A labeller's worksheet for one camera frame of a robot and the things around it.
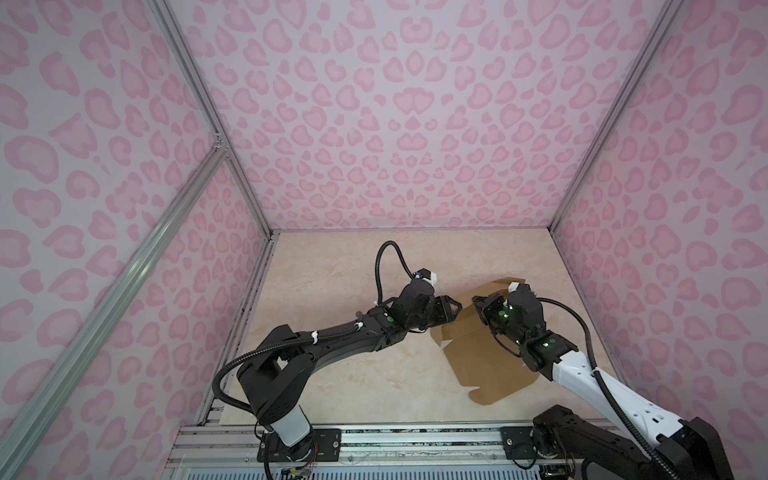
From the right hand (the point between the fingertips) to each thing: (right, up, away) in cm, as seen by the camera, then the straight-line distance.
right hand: (469, 295), depth 80 cm
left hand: (-2, -2, -2) cm, 4 cm away
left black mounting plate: (-37, -35, -7) cm, 51 cm away
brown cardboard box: (+4, -19, +9) cm, 22 cm away
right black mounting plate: (+10, -35, -6) cm, 37 cm away
